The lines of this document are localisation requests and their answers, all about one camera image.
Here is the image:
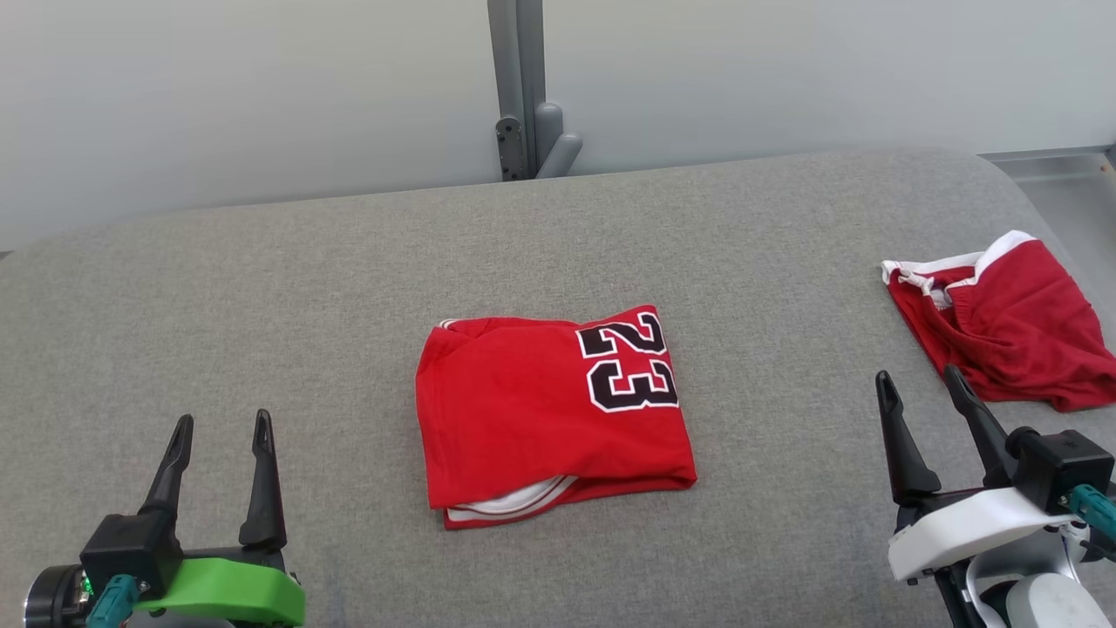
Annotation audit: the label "grey fabric sofa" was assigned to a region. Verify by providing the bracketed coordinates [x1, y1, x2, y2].
[0, 147, 1116, 628]

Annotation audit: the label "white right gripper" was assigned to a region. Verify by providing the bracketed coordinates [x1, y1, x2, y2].
[874, 365, 1082, 584]

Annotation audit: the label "red Bulls 23 jersey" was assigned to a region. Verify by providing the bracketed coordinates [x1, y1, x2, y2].
[414, 303, 699, 531]

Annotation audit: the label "right arm cable teal connector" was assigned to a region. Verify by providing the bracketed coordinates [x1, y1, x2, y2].
[1065, 484, 1116, 561]

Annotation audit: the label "red shorts with white trim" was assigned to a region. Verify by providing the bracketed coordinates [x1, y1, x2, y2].
[880, 229, 1116, 413]

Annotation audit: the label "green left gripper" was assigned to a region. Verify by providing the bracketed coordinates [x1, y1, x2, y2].
[133, 408, 307, 628]

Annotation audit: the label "grey metal rail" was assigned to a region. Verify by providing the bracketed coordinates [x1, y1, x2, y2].
[980, 143, 1116, 185]

